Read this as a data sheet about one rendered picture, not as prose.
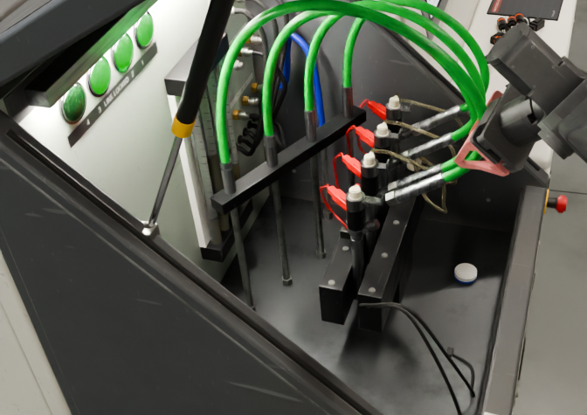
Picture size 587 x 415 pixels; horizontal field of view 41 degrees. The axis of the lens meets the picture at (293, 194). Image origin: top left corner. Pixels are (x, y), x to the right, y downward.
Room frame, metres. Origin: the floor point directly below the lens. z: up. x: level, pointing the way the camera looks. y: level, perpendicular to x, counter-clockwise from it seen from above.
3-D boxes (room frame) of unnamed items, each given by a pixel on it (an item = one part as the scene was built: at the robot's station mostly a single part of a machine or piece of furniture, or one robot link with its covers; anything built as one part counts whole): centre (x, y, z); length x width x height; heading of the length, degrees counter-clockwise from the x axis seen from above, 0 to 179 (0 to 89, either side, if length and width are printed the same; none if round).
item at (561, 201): (1.18, -0.52, 0.80); 0.05 x 0.04 x 0.05; 157
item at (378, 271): (0.99, -0.14, 0.91); 0.34 x 0.10 x 0.15; 157
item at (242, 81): (1.20, 0.06, 1.20); 0.13 x 0.03 x 0.31; 157
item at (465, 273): (0.98, -0.29, 0.84); 0.04 x 0.04 x 0.01
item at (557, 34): (1.47, -0.50, 0.97); 0.70 x 0.22 x 0.03; 157
